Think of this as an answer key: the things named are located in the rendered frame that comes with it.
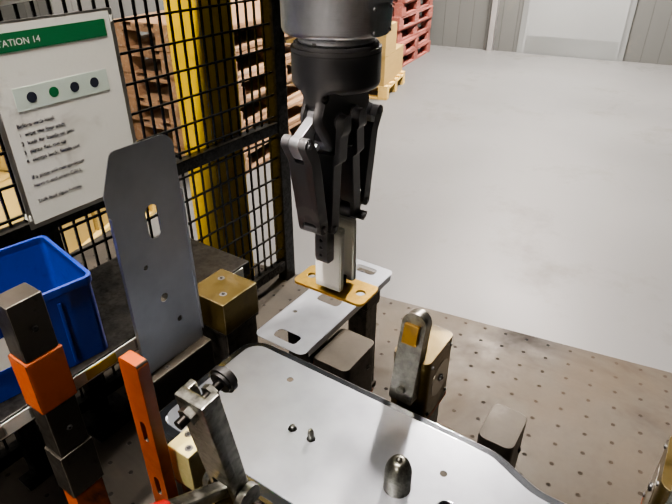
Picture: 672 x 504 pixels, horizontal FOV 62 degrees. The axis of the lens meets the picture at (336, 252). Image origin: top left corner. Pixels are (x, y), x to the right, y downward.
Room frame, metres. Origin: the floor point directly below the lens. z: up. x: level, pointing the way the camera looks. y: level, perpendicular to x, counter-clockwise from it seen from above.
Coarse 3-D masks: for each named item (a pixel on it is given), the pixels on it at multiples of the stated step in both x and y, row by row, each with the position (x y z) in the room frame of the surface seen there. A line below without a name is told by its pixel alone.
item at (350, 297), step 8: (304, 272) 0.50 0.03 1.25; (312, 272) 0.50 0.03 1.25; (296, 280) 0.49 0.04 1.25; (304, 280) 0.49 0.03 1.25; (312, 280) 0.49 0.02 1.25; (344, 280) 0.48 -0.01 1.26; (312, 288) 0.47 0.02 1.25; (320, 288) 0.47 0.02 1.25; (328, 288) 0.47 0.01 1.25; (344, 288) 0.47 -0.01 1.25; (352, 288) 0.47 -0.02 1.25; (360, 288) 0.47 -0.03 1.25; (368, 288) 0.47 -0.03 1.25; (376, 288) 0.47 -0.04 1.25; (336, 296) 0.46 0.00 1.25; (344, 296) 0.46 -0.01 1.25; (352, 296) 0.46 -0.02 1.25; (360, 296) 0.46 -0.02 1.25; (368, 296) 0.46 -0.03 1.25; (352, 304) 0.45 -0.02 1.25; (360, 304) 0.44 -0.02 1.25
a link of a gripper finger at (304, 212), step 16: (304, 144) 0.42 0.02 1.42; (288, 160) 0.44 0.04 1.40; (304, 160) 0.43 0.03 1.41; (304, 176) 0.43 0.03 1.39; (320, 176) 0.44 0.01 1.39; (304, 192) 0.44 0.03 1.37; (320, 192) 0.44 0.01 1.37; (304, 208) 0.44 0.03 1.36; (320, 208) 0.44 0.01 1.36; (320, 224) 0.44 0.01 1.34
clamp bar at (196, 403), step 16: (224, 368) 0.39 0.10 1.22; (192, 384) 0.37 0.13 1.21; (208, 384) 0.38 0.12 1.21; (224, 384) 0.38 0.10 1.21; (176, 400) 0.36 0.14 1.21; (192, 400) 0.35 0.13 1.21; (208, 400) 0.35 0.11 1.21; (192, 416) 0.34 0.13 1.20; (208, 416) 0.35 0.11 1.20; (224, 416) 0.36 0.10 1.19; (192, 432) 0.36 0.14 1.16; (208, 432) 0.35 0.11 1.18; (224, 432) 0.36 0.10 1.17; (208, 448) 0.36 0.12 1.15; (224, 448) 0.36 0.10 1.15; (208, 464) 0.37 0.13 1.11; (224, 464) 0.35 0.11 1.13; (240, 464) 0.37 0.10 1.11; (224, 480) 0.36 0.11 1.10; (240, 480) 0.37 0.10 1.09
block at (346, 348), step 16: (336, 336) 0.73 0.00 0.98; (352, 336) 0.73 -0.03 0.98; (320, 352) 0.69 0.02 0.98; (336, 352) 0.69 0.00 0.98; (352, 352) 0.69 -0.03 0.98; (368, 352) 0.69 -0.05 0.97; (336, 368) 0.65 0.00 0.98; (352, 368) 0.65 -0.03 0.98; (368, 368) 0.69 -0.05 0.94; (368, 384) 0.70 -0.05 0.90
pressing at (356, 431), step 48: (240, 384) 0.59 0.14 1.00; (288, 384) 0.59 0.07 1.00; (336, 384) 0.59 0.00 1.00; (240, 432) 0.51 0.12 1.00; (288, 432) 0.51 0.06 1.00; (336, 432) 0.51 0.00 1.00; (384, 432) 0.51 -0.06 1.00; (432, 432) 0.51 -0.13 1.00; (288, 480) 0.43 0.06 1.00; (336, 480) 0.43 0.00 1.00; (432, 480) 0.43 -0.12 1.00; (480, 480) 0.43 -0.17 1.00
